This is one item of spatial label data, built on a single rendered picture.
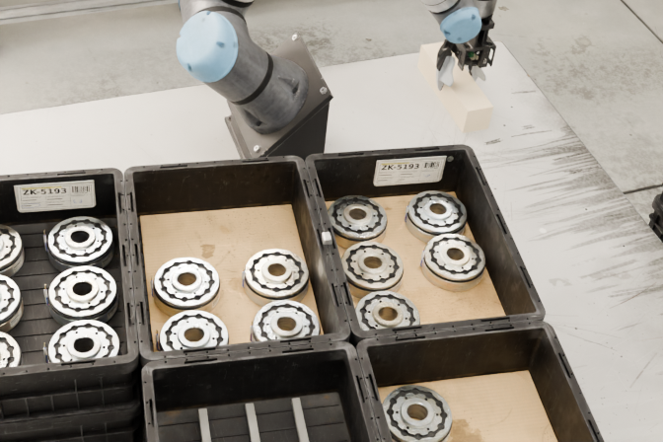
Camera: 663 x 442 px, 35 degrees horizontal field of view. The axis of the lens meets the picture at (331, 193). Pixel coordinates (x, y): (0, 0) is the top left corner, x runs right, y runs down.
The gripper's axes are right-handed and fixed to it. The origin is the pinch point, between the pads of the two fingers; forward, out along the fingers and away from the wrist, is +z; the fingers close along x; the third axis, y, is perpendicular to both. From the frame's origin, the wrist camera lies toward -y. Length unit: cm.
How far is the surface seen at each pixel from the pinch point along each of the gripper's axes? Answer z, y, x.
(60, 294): -12, 48, -92
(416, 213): -12, 46, -31
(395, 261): -12, 55, -39
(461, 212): -12, 48, -24
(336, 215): -12, 43, -45
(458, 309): -9, 65, -32
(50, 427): -6, 67, -97
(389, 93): 4.3, -4.6, -13.1
